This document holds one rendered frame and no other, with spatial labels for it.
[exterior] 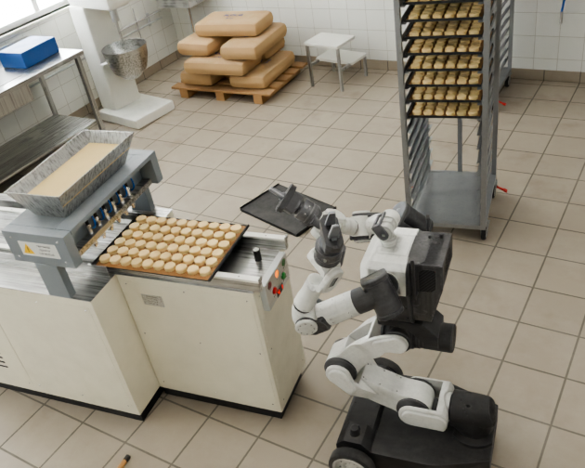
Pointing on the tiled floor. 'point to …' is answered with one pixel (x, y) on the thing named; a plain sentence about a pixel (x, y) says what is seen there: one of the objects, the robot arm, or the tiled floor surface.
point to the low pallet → (242, 87)
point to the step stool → (334, 54)
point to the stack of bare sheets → (265, 204)
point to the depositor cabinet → (63, 336)
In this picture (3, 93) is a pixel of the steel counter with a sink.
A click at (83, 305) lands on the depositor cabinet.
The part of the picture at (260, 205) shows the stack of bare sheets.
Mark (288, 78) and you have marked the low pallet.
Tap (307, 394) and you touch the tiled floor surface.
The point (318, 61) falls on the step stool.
